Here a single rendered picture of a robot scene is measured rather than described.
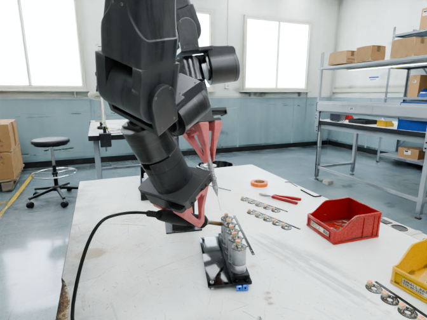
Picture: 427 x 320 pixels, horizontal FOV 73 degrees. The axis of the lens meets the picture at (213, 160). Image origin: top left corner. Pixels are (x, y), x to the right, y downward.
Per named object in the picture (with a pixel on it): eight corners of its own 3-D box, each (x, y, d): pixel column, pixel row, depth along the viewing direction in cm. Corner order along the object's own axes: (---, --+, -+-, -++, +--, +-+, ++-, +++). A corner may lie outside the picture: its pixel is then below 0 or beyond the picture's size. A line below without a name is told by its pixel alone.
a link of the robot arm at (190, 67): (169, 64, 59) (172, 51, 53) (201, 60, 61) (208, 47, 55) (176, 97, 58) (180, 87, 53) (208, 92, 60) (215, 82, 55)
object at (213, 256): (251, 287, 47) (252, 282, 46) (208, 292, 46) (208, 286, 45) (232, 239, 62) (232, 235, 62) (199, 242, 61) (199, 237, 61)
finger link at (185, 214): (190, 203, 52) (170, 164, 47) (222, 213, 48) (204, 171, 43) (168, 232, 49) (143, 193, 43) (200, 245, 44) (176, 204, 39)
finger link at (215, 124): (231, 157, 55) (220, 110, 56) (202, 162, 51) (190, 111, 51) (209, 162, 60) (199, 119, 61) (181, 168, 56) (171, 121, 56)
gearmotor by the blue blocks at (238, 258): (232, 279, 47) (232, 250, 46) (229, 270, 49) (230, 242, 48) (247, 277, 47) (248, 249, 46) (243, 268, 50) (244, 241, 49)
